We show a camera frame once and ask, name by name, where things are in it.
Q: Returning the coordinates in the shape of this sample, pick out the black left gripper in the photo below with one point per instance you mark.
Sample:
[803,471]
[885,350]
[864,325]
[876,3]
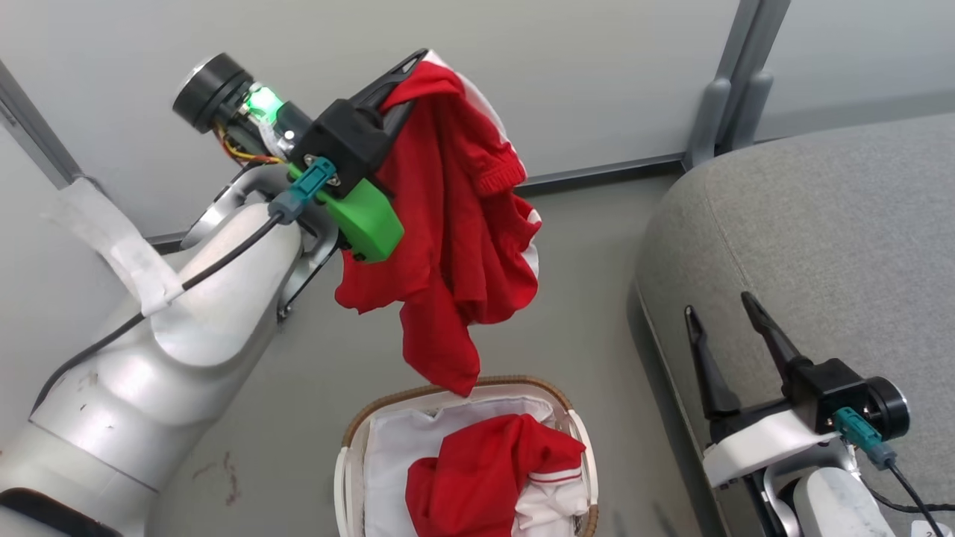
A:
[351,145]

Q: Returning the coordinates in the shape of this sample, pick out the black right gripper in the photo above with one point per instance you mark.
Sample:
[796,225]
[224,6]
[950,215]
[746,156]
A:
[828,388]

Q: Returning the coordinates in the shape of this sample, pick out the red shirt with white trim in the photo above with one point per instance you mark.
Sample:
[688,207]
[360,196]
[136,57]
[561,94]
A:
[448,224]

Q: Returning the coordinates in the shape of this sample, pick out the white garment with red stripe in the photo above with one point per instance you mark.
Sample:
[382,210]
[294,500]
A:
[552,507]

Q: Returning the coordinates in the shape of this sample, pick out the plain red garment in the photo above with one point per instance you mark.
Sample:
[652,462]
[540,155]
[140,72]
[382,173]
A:
[470,477]

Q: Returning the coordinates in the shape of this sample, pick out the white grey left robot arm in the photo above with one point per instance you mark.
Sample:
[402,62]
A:
[149,373]

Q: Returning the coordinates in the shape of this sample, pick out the white fabric basket liner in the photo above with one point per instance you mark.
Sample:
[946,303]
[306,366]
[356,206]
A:
[395,462]

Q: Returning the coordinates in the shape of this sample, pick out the white basket with wicker rim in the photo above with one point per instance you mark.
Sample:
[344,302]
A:
[342,492]

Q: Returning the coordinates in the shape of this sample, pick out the grey fabric sofa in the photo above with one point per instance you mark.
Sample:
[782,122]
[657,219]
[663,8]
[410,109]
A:
[821,246]

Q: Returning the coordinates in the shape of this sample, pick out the white tape strip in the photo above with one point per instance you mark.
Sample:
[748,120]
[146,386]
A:
[127,246]

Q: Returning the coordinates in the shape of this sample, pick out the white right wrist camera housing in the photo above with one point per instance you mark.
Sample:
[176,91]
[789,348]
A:
[753,447]

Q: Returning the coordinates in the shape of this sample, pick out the green left wrist camera housing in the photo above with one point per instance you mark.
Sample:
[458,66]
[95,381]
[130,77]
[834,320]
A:
[365,220]

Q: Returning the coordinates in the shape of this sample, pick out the grey partition corner post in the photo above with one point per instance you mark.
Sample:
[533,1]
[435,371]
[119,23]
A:
[753,45]

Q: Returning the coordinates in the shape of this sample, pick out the grey slanted partition post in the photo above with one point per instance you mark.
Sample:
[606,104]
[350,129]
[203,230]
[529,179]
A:
[30,123]

